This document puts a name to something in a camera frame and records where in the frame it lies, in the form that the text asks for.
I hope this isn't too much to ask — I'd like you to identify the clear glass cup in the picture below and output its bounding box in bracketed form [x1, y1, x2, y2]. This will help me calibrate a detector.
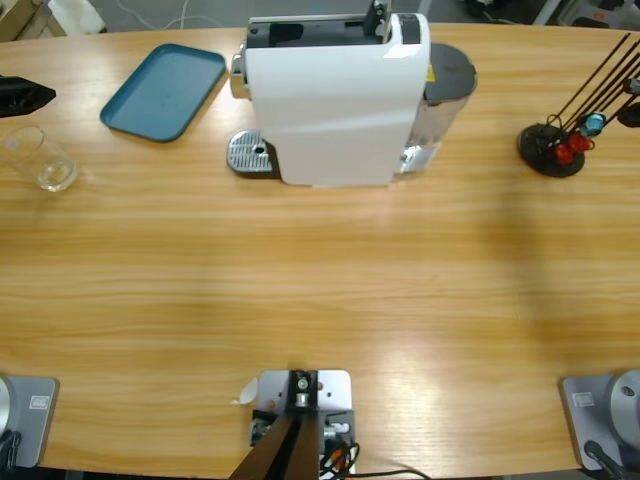
[0, 124, 81, 193]

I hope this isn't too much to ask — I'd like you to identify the white capsule coffee machine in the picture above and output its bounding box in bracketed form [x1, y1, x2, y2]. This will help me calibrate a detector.
[227, 0, 479, 190]

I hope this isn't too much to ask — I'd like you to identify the cardboard box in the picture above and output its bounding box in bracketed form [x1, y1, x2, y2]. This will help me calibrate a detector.
[0, 0, 44, 42]

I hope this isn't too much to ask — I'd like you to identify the black capsule holder with rods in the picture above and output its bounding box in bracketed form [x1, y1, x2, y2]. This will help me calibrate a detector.
[517, 32, 640, 179]

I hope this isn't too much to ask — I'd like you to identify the white foam sheet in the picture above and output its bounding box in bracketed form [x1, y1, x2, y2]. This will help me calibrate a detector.
[49, 0, 107, 34]

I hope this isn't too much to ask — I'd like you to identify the blue plastic tray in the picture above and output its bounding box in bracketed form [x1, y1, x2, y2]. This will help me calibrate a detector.
[99, 42, 229, 144]

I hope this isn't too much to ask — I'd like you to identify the metal drip tray grate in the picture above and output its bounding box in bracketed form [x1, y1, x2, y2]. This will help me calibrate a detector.
[226, 129, 281, 180]

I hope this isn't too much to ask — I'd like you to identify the white tape tab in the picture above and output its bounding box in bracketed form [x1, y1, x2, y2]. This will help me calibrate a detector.
[230, 377, 260, 406]

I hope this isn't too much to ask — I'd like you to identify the white floor cable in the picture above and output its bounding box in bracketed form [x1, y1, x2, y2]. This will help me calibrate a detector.
[117, 0, 241, 31]

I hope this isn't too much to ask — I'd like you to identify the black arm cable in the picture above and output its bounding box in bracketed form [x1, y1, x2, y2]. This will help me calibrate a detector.
[583, 439, 626, 480]
[0, 429, 24, 469]

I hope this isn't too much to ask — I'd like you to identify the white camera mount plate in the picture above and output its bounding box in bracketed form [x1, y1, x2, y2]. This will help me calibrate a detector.
[249, 368, 361, 476]

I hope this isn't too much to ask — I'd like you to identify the black mount cable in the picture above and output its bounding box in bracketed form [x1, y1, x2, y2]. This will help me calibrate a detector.
[319, 439, 431, 480]

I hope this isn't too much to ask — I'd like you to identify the dark camera post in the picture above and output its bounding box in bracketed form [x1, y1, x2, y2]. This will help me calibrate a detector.
[227, 369, 321, 480]

